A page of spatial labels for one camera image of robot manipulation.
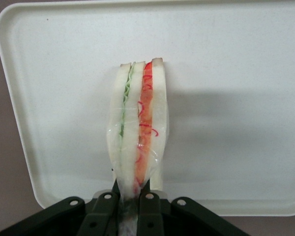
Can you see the cream plastic tray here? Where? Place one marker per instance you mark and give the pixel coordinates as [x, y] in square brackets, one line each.
[223, 98]

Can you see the triangle sandwich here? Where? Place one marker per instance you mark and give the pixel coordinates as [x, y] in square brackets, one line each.
[130, 123]

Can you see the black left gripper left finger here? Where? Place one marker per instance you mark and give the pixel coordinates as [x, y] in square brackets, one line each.
[88, 216]

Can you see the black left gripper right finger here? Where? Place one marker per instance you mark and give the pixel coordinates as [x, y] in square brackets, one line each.
[167, 218]

